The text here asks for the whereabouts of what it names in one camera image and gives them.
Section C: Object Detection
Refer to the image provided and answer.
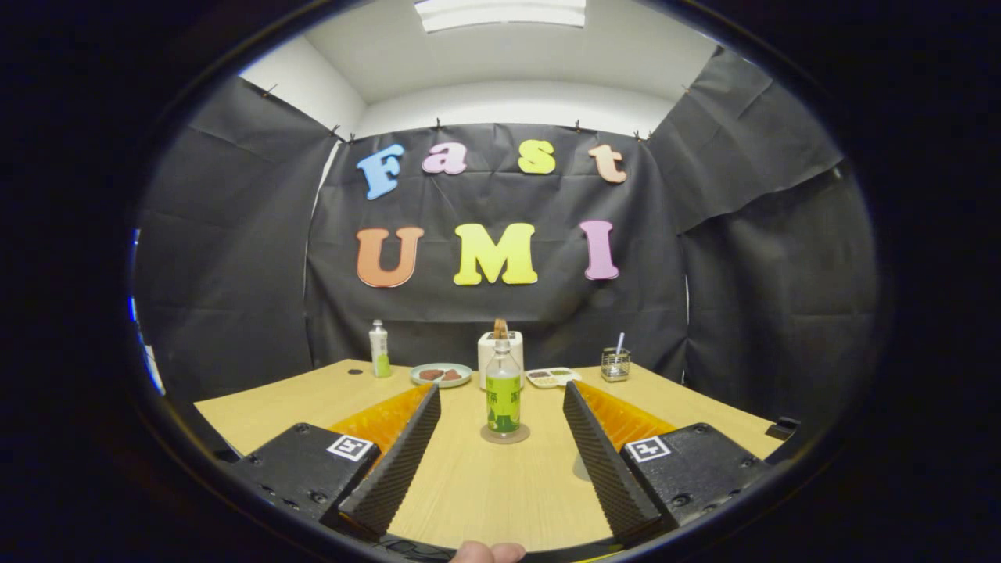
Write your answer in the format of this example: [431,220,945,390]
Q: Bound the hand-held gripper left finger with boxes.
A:
[231,382,443,540]

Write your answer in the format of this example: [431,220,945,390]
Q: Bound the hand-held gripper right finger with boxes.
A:
[563,380,773,546]

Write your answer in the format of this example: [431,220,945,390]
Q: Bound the round beige coaster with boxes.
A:
[480,422,531,445]

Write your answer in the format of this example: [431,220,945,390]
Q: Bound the green label juice bottle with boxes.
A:
[485,338,523,436]

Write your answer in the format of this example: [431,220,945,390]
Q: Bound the white bottle with green label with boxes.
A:
[369,319,392,378]

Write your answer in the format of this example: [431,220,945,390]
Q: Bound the round pale green plate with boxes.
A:
[410,363,473,389]

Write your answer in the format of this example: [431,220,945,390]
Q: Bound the white divided tray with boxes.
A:
[526,367,583,389]

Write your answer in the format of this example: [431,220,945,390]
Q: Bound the wooden table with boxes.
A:
[194,358,785,552]

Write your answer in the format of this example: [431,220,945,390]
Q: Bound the cream toaster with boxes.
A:
[478,330,525,389]

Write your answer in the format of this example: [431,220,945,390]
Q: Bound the black backdrop cloth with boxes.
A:
[133,47,881,439]

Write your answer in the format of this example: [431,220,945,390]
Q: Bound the ceiling light panel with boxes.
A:
[414,0,587,34]

